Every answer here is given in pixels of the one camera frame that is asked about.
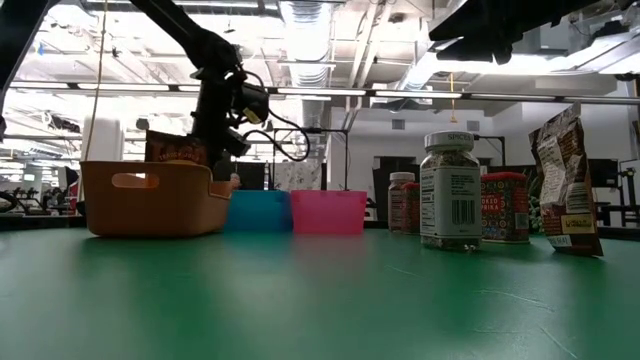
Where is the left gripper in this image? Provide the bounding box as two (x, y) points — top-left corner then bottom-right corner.
(192, 67), (251, 169)

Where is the white-lid spice jar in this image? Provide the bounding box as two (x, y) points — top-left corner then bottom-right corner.
(419, 130), (484, 252)
(388, 171), (417, 234)

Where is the brown spice pouch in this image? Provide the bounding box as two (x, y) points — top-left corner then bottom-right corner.
(528, 102), (605, 258)

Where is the blue plastic bin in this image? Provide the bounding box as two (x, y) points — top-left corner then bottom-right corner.
(224, 189), (294, 234)

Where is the orange plastic bin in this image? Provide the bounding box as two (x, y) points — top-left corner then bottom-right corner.
(79, 160), (236, 238)

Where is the pink plastic bin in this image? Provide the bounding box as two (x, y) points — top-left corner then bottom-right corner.
(290, 189), (369, 236)

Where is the black metal stand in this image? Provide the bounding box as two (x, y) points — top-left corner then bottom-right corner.
(272, 127), (351, 192)

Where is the artificial green plant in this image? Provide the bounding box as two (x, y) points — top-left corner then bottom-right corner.
(528, 189), (544, 234)

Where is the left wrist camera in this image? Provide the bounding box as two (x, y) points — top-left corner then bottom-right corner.
(233, 82), (271, 126)

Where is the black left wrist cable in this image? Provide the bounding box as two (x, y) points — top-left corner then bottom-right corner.
(242, 72), (311, 162)

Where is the yellow hanging rope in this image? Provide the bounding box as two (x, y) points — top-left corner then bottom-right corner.
(82, 0), (110, 162)

